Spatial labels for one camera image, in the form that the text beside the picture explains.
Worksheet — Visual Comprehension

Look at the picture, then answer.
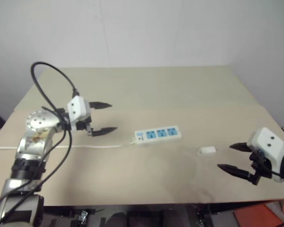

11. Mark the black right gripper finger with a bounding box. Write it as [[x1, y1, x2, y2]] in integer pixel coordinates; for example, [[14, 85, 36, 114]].
[[217, 164, 254, 183], [229, 142, 252, 153]]

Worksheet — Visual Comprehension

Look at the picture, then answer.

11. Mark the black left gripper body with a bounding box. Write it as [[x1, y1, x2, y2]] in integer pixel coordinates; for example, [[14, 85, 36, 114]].
[[75, 116, 94, 138]]

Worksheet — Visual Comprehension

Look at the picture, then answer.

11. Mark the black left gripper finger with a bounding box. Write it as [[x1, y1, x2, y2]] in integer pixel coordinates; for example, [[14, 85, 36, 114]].
[[89, 101, 113, 110], [91, 126, 118, 138]]

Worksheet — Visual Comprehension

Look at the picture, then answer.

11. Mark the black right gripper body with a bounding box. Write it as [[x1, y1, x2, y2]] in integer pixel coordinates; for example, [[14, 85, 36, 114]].
[[249, 151, 273, 186]]

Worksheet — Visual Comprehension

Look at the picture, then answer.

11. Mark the small white plug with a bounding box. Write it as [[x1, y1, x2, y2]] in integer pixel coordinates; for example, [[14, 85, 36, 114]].
[[197, 146, 217, 157]]

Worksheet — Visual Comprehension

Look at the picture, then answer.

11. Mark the white blue power strip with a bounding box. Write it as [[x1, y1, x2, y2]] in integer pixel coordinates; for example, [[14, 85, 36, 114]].
[[134, 126, 183, 146]]

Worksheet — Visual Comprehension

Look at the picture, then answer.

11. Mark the orange box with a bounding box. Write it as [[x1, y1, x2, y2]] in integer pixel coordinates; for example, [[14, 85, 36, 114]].
[[231, 198, 284, 227]]

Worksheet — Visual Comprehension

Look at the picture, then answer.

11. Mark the dark rounded shape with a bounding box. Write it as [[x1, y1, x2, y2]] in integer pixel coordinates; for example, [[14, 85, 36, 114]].
[[108, 211, 129, 227]]

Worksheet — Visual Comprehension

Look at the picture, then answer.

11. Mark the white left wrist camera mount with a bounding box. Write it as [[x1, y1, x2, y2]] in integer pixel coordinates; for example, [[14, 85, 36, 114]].
[[67, 95, 92, 131]]

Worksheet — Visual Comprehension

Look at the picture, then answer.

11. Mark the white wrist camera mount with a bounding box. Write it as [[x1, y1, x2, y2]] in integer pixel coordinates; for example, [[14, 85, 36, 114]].
[[67, 95, 92, 131], [247, 127, 284, 183]]

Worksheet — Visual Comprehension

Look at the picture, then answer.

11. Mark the white power cord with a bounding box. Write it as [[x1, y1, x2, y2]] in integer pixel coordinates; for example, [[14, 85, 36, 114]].
[[0, 139, 137, 150]]

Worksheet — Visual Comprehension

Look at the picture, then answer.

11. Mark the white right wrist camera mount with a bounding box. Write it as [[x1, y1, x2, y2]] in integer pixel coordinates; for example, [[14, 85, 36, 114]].
[[247, 127, 284, 183]]

